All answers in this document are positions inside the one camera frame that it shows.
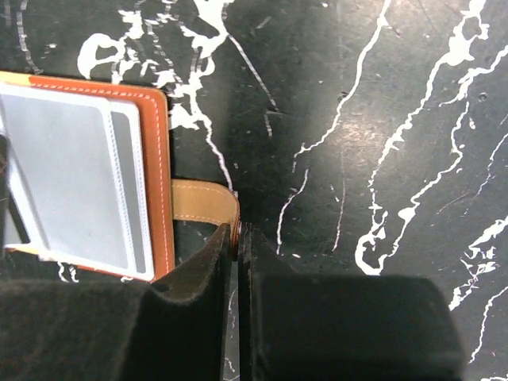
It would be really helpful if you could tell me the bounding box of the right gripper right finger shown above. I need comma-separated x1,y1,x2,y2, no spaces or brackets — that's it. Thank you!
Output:
238,225,464,380

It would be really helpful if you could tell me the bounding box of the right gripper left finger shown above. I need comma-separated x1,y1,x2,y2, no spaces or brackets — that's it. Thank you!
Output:
1,224,231,380

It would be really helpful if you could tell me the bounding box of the brown leather card holder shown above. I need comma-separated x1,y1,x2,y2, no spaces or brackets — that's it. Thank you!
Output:
1,71,240,282

